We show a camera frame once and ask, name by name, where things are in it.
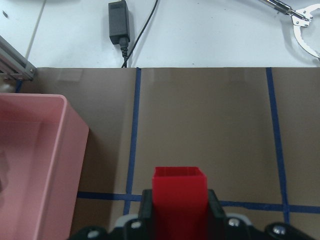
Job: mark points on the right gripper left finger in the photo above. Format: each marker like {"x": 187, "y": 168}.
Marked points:
{"x": 140, "y": 226}

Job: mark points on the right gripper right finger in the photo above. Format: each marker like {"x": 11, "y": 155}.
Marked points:
{"x": 222, "y": 226}

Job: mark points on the red toy block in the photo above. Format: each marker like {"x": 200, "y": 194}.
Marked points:
{"x": 180, "y": 203}

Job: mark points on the pink plastic box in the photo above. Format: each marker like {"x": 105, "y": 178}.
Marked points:
{"x": 42, "y": 147}

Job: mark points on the black power adapter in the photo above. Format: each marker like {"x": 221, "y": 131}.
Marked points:
{"x": 119, "y": 26}

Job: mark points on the reacher grabber tool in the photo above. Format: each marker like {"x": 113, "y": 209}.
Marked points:
{"x": 301, "y": 18}

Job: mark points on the aluminium frame post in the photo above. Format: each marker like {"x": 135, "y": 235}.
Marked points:
{"x": 13, "y": 66}

